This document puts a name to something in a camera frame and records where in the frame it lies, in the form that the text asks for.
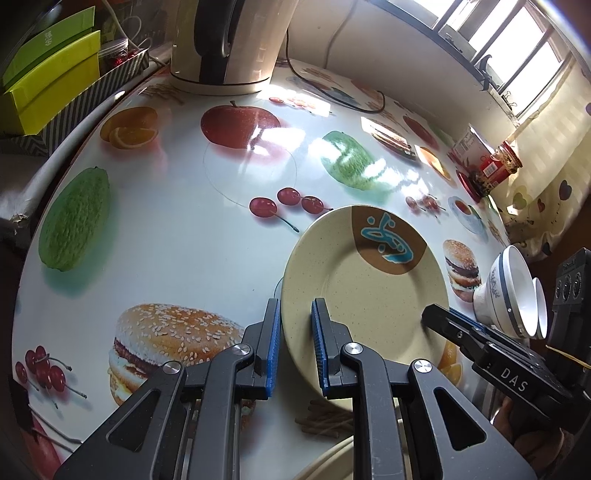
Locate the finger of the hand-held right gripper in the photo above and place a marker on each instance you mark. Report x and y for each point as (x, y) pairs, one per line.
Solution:
(471, 322)
(450, 327)

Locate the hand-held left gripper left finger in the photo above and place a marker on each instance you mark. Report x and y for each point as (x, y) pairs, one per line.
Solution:
(272, 350)

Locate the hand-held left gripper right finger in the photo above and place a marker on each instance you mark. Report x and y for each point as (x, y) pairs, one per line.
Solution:
(319, 350)

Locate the white bowl with blue pattern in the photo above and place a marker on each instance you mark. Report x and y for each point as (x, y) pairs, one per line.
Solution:
(496, 286)

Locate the beige plate with fish print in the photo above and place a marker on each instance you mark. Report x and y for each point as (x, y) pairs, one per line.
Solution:
(369, 314)

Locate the cream plate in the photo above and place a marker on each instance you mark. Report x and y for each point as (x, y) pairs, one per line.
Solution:
(330, 457)

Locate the person's right hand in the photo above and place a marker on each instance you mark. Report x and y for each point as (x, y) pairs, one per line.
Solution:
(526, 429)

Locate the fruit printed table cover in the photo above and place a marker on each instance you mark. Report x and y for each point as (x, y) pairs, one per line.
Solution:
(184, 240)

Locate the red label glass jar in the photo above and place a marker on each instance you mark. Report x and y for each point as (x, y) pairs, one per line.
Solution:
(491, 173)

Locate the heart print curtain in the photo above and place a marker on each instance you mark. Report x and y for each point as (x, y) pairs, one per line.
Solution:
(554, 194)

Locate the white and red carton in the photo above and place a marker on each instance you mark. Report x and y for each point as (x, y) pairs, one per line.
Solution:
(468, 145)

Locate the small binder clip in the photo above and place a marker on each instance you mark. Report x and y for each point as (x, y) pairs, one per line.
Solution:
(509, 100)

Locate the black window clip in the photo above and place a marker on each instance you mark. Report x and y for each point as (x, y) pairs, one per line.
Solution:
(487, 71)

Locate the window with metal bars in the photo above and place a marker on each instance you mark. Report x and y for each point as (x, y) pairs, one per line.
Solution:
(503, 37)

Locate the white electric kettle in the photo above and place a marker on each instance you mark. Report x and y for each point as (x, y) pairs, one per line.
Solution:
(254, 46)

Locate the striped cardboard box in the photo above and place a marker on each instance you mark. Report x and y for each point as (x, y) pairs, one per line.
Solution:
(87, 92)

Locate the clear jar with red contents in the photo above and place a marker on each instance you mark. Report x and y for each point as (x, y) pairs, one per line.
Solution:
(114, 55)

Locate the yellow-green box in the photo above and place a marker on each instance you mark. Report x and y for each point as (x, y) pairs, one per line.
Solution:
(51, 87)

